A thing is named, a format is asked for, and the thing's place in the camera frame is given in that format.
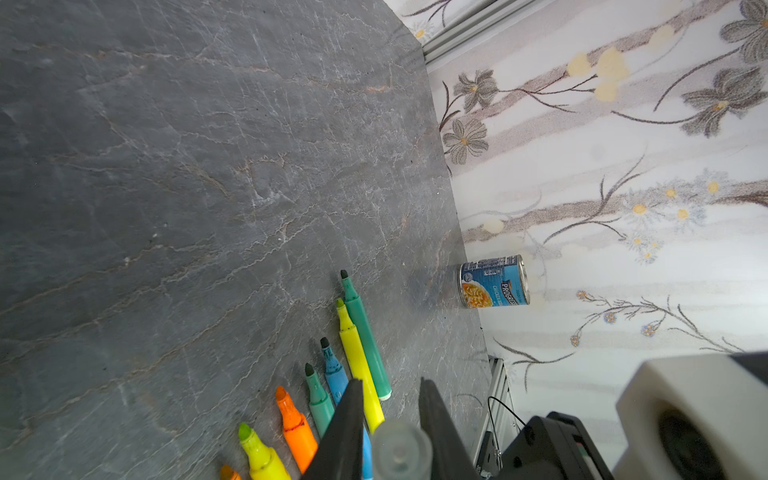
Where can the blue soup can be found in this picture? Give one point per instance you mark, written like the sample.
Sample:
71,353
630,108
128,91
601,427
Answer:
495,282

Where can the light orange marker pen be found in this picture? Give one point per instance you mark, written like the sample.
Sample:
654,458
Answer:
226,472

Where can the neon yellow highlighter pen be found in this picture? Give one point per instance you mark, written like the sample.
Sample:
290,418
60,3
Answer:
264,463

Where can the yellow marker pen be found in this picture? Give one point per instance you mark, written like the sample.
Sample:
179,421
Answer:
359,367

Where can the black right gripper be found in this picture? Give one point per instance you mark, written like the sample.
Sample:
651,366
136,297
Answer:
556,446

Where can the green marker pen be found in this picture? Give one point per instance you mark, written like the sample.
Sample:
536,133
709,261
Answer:
359,317

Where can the teal marker pen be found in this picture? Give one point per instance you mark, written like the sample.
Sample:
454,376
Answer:
320,403

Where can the blue marker pen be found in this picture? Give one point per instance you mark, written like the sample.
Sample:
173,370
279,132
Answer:
337,381

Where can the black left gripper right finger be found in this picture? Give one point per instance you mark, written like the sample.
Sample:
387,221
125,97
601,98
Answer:
450,458

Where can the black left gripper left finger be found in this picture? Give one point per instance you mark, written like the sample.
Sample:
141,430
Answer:
340,452

